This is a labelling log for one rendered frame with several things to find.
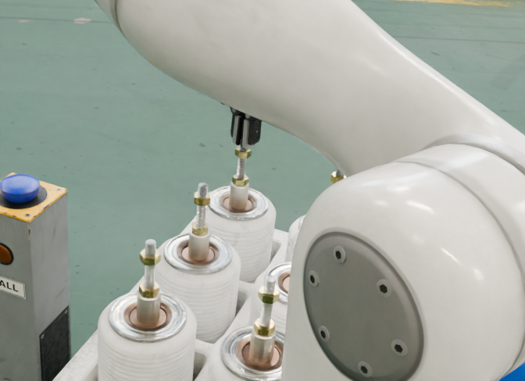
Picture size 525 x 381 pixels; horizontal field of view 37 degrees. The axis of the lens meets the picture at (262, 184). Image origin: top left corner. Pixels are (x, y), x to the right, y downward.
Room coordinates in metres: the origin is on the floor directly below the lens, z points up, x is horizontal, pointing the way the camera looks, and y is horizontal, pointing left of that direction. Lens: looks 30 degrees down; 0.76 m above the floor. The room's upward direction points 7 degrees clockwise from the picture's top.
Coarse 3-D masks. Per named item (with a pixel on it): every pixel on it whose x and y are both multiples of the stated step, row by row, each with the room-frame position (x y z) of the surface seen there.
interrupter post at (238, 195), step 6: (234, 186) 0.81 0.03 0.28; (246, 186) 0.81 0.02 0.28; (234, 192) 0.81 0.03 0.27; (240, 192) 0.81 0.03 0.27; (246, 192) 0.81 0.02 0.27; (234, 198) 0.81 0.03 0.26; (240, 198) 0.81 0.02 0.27; (246, 198) 0.81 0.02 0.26; (234, 204) 0.81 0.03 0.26; (240, 204) 0.81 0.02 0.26; (246, 204) 0.81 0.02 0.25
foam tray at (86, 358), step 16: (272, 256) 0.85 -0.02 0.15; (240, 288) 0.74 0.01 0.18; (240, 304) 0.74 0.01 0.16; (240, 320) 0.69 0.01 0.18; (96, 336) 0.63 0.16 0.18; (80, 352) 0.61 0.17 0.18; (96, 352) 0.61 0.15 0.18; (208, 352) 0.63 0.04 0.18; (64, 368) 0.58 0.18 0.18; (80, 368) 0.58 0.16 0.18; (96, 368) 0.59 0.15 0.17
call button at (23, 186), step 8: (8, 176) 0.69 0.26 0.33; (16, 176) 0.69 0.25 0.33; (24, 176) 0.69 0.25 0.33; (32, 176) 0.70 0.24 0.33; (0, 184) 0.68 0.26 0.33; (8, 184) 0.68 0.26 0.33; (16, 184) 0.68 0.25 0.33; (24, 184) 0.68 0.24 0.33; (32, 184) 0.68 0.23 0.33; (0, 192) 0.67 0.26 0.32; (8, 192) 0.66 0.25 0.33; (16, 192) 0.66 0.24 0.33; (24, 192) 0.67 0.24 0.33; (32, 192) 0.67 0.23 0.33; (8, 200) 0.67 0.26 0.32; (16, 200) 0.67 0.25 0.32; (24, 200) 0.67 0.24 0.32
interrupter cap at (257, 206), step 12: (216, 192) 0.83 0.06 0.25; (228, 192) 0.84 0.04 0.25; (252, 192) 0.84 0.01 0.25; (216, 204) 0.81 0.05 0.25; (228, 204) 0.82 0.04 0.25; (252, 204) 0.82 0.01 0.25; (264, 204) 0.82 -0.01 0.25; (228, 216) 0.78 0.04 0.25; (240, 216) 0.78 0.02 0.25; (252, 216) 0.79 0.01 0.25
